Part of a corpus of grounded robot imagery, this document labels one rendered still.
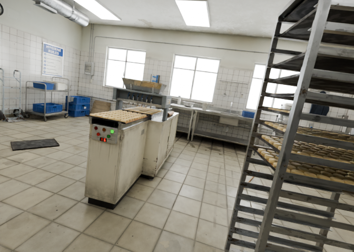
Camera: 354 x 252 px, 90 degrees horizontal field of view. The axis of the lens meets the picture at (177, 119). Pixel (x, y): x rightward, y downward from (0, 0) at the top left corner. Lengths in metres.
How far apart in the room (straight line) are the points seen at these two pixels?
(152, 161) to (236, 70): 3.79
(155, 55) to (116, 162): 4.46
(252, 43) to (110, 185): 4.86
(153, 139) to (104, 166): 0.75
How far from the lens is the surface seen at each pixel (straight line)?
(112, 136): 1.70
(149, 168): 2.48
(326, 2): 0.95
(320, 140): 0.96
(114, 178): 1.86
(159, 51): 5.79
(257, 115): 1.28
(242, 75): 5.37
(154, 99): 2.34
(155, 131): 2.30
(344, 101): 0.99
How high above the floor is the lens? 1.25
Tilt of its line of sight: 9 degrees down
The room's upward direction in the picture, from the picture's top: 9 degrees clockwise
